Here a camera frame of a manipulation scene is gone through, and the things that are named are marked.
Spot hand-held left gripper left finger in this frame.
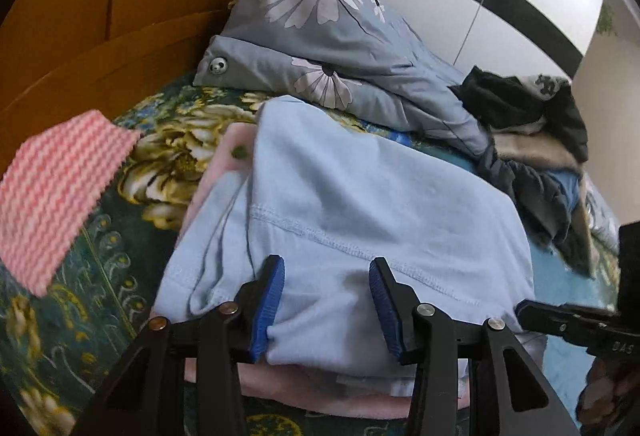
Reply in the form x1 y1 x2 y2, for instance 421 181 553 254
75 255 286 436

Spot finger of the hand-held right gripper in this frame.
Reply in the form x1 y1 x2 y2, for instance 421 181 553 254
516 300 621 353

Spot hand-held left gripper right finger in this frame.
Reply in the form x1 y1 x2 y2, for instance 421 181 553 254
368 257 583 436

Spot light blue printed T-shirt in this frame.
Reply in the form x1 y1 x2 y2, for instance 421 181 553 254
150 95 548 399

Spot pile of mixed clothes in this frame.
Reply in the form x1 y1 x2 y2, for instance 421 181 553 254
492 126 601 278

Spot person's right hand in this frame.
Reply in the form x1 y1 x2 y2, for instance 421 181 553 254
577 358 633 428

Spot teal blanket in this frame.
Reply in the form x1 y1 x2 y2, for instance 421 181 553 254
395 131 622 417

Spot blue garment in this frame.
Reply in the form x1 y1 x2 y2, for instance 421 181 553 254
547 171 584 218

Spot grey hoodie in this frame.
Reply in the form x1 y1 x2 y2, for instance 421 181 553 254
472 151 572 248

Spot pink floral blanket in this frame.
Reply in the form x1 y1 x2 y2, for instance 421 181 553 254
175 121 501 419

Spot grey printed garment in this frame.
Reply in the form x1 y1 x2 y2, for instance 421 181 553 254
520 73 572 103

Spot dark green garment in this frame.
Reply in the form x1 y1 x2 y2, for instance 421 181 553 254
450 66 590 163

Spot pink white striped cloth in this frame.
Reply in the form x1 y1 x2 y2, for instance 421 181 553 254
0 111 142 297

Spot green plant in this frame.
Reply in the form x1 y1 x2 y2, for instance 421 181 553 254
597 3 617 37

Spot grey daisy print quilt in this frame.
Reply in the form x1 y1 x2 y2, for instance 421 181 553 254
192 0 496 162

